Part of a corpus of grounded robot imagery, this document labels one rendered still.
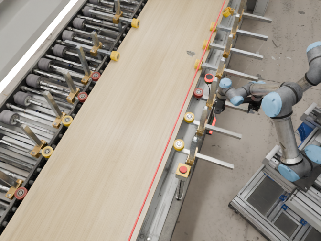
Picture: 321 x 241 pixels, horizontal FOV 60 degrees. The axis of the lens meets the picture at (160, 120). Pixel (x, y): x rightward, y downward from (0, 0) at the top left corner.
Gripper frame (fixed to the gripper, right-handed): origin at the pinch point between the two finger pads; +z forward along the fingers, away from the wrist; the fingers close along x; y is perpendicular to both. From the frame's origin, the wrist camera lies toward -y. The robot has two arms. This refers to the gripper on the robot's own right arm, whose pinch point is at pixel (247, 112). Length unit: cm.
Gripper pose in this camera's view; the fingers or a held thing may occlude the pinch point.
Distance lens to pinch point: 233.6
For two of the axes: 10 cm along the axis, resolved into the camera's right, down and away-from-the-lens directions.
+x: 3.5, -8.0, 4.8
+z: 0.4, 5.3, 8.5
